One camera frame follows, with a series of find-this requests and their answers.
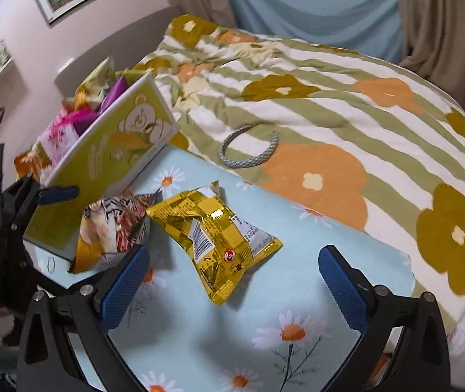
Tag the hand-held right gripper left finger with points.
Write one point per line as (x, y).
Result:
(126, 290)

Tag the striped floral blanket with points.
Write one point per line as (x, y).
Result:
(338, 102)

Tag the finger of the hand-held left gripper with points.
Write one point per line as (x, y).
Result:
(58, 193)
(46, 275)

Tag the purple snack packet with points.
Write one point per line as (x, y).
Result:
(114, 92)

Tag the light blue hanging cloth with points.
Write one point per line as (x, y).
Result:
(314, 8)

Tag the striped orange snack packet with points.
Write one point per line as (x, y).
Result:
(109, 228)

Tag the grey bed headboard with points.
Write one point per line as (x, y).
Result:
(93, 53)

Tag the light blue daisy pillow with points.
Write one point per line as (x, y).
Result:
(224, 335)

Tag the pink white snack packet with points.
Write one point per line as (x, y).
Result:
(58, 141)

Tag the yellow checked snack packet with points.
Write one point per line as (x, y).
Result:
(212, 237)

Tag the green cardboard box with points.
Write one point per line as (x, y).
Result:
(105, 159)

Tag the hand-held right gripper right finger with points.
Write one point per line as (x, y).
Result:
(342, 286)

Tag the gold cream snack packet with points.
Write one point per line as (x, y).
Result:
(99, 75)

